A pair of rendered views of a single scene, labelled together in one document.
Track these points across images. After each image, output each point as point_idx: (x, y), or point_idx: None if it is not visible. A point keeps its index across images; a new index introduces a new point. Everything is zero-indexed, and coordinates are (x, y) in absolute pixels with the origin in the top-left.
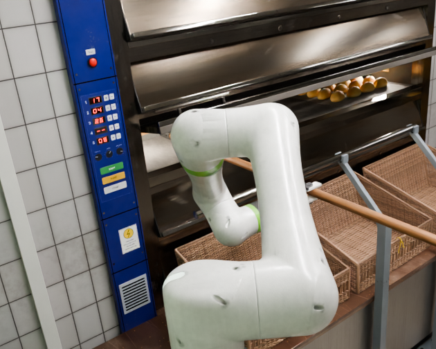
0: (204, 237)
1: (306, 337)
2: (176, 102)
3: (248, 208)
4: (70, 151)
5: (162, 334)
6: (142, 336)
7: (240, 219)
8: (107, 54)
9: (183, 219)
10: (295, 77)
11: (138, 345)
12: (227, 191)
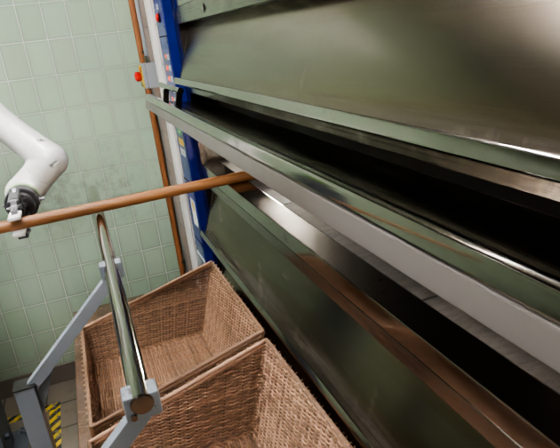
0: (220, 276)
1: (79, 412)
2: (181, 84)
3: (15, 184)
4: None
5: (182, 317)
6: (190, 307)
7: (7, 184)
8: (161, 11)
9: (215, 235)
10: (276, 117)
11: (180, 306)
12: (30, 162)
